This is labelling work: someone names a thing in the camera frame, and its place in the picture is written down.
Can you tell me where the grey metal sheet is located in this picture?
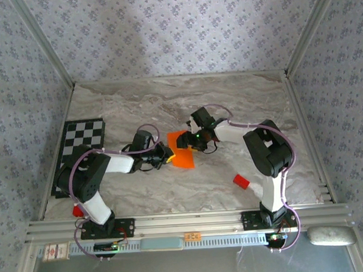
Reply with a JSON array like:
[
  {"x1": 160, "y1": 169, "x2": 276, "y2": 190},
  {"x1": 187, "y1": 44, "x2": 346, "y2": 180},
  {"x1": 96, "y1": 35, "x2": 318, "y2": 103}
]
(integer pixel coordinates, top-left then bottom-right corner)
[{"x1": 29, "y1": 241, "x2": 360, "y2": 272}]

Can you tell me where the small red block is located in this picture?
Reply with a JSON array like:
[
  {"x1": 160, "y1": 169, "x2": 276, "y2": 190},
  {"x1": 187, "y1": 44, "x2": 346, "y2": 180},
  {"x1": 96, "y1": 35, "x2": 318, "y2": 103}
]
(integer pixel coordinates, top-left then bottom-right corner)
[{"x1": 232, "y1": 173, "x2": 251, "y2": 190}]

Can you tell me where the black grey checkerboard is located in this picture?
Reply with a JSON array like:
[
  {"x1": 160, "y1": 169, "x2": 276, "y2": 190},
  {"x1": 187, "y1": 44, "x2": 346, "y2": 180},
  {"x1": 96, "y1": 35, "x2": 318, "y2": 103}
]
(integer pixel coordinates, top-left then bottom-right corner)
[{"x1": 46, "y1": 117, "x2": 109, "y2": 199}]

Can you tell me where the orange number label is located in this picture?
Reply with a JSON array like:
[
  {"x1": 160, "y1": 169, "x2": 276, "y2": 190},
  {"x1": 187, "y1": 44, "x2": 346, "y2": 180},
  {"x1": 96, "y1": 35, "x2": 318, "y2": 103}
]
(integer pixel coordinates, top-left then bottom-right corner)
[{"x1": 184, "y1": 231, "x2": 202, "y2": 242}]

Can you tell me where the left circuit board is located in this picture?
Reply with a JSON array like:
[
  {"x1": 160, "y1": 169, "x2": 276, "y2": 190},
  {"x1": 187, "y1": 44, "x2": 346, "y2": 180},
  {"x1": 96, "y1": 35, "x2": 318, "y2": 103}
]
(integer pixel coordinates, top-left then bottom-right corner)
[{"x1": 93, "y1": 241, "x2": 119, "y2": 254}]

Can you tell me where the circuit board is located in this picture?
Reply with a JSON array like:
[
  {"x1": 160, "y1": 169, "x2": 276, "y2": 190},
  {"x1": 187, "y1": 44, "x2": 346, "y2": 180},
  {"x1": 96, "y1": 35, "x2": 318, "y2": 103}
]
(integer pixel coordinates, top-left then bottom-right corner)
[
  {"x1": 267, "y1": 232, "x2": 288, "y2": 243},
  {"x1": 93, "y1": 241, "x2": 119, "y2": 254}
]

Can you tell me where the right circuit board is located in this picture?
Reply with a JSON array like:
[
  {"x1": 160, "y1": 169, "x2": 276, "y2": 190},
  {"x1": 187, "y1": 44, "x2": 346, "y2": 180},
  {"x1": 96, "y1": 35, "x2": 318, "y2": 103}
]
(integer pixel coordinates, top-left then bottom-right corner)
[{"x1": 267, "y1": 232, "x2": 288, "y2": 243}]

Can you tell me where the red white sticker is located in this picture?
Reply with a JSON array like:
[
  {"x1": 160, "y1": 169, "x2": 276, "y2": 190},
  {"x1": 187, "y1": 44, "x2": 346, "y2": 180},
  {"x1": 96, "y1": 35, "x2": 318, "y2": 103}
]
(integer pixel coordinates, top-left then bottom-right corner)
[{"x1": 42, "y1": 242, "x2": 70, "y2": 263}]

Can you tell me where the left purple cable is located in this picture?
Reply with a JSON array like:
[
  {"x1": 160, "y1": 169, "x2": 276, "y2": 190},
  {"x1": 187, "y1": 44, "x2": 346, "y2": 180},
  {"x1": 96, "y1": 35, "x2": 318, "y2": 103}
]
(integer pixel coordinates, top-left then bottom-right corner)
[{"x1": 66, "y1": 123, "x2": 167, "y2": 264}]

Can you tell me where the purple cable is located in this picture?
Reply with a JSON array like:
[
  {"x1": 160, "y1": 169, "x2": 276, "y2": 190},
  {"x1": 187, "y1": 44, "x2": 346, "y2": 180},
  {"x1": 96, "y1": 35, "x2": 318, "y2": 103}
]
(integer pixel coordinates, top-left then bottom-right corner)
[
  {"x1": 202, "y1": 100, "x2": 303, "y2": 257},
  {"x1": 66, "y1": 123, "x2": 167, "y2": 264}
]

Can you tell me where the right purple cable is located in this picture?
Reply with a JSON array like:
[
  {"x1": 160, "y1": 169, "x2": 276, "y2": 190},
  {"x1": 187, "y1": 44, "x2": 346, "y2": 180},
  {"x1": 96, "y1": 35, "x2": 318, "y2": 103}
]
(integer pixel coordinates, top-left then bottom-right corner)
[{"x1": 202, "y1": 100, "x2": 303, "y2": 257}]

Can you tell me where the aluminium mounting rail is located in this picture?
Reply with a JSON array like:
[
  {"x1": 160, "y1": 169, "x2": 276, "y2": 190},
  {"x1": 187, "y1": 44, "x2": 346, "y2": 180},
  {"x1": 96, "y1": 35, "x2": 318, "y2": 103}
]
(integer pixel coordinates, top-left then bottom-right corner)
[{"x1": 23, "y1": 203, "x2": 354, "y2": 244}]

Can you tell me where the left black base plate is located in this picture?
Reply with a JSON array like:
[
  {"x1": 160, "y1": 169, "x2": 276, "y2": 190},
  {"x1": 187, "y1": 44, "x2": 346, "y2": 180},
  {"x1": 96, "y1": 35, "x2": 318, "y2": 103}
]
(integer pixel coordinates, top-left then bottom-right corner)
[{"x1": 80, "y1": 217, "x2": 136, "y2": 241}]

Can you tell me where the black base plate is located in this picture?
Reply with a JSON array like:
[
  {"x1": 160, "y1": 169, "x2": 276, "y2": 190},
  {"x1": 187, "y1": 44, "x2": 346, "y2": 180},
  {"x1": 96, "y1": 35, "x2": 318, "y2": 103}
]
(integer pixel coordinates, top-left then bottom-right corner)
[
  {"x1": 240, "y1": 208, "x2": 298, "y2": 232},
  {"x1": 80, "y1": 217, "x2": 136, "y2": 241}
]

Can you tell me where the blue-grey duct cover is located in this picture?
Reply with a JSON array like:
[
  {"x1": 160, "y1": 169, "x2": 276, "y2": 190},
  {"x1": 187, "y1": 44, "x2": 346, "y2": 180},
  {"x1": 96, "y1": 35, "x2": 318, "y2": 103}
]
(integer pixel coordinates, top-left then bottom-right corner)
[{"x1": 139, "y1": 236, "x2": 184, "y2": 253}]

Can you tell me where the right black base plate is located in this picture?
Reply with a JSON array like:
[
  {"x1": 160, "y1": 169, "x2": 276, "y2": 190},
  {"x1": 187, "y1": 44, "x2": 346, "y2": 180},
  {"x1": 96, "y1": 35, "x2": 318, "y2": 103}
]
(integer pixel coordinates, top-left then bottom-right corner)
[{"x1": 240, "y1": 208, "x2": 298, "y2": 232}]

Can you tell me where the grey slotted cable duct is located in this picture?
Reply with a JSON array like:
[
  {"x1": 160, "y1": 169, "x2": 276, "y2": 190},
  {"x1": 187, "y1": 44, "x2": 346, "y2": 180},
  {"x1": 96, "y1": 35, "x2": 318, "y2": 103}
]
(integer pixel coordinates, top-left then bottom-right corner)
[{"x1": 37, "y1": 231, "x2": 287, "y2": 259}]

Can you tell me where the aluminium side rail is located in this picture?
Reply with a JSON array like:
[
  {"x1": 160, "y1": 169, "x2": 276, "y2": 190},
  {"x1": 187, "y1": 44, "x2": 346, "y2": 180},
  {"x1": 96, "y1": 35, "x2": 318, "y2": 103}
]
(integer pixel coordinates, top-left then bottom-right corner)
[
  {"x1": 31, "y1": 86, "x2": 83, "y2": 220},
  {"x1": 283, "y1": 72, "x2": 338, "y2": 206}
]

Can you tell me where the aluminium frame post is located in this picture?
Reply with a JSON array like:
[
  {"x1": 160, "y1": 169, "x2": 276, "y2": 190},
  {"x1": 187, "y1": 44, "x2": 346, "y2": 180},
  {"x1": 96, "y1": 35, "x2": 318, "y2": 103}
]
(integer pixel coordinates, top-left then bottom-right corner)
[
  {"x1": 9, "y1": 0, "x2": 76, "y2": 91},
  {"x1": 280, "y1": 0, "x2": 346, "y2": 76}
]

